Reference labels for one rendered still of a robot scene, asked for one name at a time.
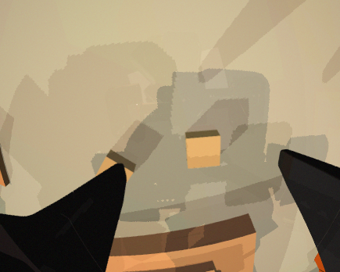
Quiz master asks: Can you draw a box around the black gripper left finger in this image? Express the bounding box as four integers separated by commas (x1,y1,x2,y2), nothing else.
0,163,127,272

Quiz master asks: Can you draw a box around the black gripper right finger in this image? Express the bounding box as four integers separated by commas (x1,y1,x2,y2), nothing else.
278,149,340,272

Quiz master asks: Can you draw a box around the tan cube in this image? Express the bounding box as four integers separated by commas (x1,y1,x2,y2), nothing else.
184,130,220,170
95,151,135,182

